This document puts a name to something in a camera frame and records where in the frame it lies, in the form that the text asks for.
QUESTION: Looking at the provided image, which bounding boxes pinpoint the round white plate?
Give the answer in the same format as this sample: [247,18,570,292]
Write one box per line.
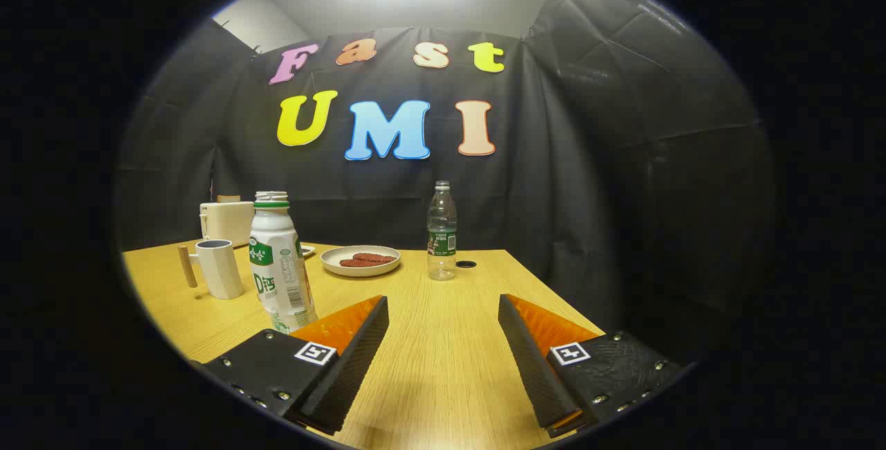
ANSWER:
[320,245,401,278]

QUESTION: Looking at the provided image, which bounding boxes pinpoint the white toaster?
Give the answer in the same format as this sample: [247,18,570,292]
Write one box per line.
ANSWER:
[199,201,255,249]

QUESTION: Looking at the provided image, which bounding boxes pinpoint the white juice bottle green label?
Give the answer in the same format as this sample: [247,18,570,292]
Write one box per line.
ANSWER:
[248,191,319,334]

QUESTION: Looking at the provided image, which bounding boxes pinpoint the white cup wooden handle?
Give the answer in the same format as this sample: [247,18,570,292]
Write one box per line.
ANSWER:
[177,239,246,300]

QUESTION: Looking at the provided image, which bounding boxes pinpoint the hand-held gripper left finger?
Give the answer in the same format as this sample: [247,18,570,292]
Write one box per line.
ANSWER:
[201,296,390,435]

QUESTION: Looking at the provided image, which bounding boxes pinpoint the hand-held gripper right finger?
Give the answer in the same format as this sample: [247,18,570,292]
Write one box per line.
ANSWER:
[498,294,686,438]

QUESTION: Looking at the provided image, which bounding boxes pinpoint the wooden table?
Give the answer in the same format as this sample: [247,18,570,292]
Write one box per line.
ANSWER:
[122,241,610,450]

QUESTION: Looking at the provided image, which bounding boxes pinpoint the clear plastic water bottle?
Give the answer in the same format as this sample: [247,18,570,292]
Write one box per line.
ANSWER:
[426,181,458,281]

